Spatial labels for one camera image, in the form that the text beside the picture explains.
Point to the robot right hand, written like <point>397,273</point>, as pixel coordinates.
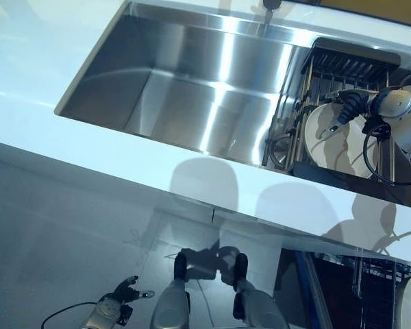
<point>358,101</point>

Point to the black sink dish rack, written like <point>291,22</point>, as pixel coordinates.
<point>349,58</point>

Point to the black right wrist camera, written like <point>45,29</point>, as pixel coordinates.
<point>375,127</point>

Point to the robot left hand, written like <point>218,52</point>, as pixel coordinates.
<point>120,296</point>

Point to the chrome pull-down faucet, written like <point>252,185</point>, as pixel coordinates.
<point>268,13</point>

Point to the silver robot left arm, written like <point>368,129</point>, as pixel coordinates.
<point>101,318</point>

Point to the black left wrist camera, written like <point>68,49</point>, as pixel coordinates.
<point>124,314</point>

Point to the stainless steel sink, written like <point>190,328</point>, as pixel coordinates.
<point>174,85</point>

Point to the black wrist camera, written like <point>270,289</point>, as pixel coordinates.
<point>375,127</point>
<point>124,314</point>

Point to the white glossy cabinet door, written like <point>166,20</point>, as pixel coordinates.
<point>246,240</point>
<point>123,205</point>

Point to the yellow window with dark frame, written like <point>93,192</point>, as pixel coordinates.
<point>380,13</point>

